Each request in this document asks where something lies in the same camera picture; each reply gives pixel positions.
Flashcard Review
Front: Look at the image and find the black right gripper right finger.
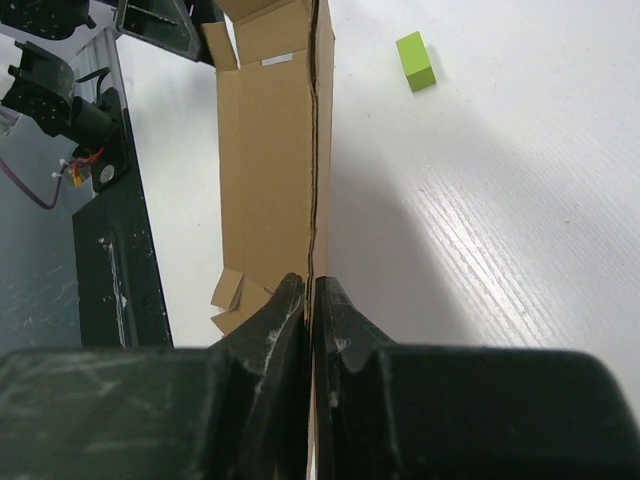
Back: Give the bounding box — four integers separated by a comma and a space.
313, 277, 639, 479

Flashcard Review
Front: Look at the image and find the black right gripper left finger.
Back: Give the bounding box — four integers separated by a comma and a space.
1, 274, 306, 479

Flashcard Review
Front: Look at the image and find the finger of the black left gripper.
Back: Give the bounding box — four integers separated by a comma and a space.
115, 0, 215, 64

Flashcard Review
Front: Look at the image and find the brown cardboard box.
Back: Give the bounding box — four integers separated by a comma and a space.
203, 1, 335, 479

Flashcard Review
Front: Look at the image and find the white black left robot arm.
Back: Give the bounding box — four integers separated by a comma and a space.
1, 0, 224, 149

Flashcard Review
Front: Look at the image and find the green wooden block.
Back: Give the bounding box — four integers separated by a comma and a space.
396, 31, 437, 92

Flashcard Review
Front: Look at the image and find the aluminium frame rail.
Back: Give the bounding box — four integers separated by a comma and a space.
70, 27, 127, 107

